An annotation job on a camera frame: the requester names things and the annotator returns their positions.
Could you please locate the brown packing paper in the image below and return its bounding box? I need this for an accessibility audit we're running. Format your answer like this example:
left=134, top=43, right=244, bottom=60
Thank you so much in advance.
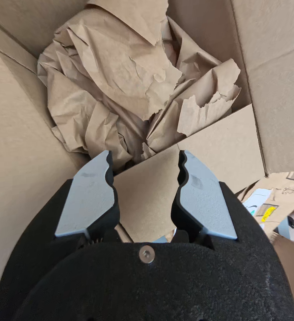
left=37, top=0, right=241, bottom=173

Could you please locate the flattened cardboard with labels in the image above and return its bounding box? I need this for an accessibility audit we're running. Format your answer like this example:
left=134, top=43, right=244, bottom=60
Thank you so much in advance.
left=235, top=171, right=294, bottom=251

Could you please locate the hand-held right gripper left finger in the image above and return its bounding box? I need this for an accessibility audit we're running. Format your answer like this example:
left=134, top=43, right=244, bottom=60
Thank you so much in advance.
left=55, top=150, right=120, bottom=240

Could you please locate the large brown cardboard box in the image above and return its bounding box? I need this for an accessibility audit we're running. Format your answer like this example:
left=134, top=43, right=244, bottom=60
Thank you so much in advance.
left=0, top=0, right=294, bottom=309

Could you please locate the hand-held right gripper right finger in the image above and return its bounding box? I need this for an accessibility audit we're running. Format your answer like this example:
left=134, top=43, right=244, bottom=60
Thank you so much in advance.
left=171, top=150, right=238, bottom=243

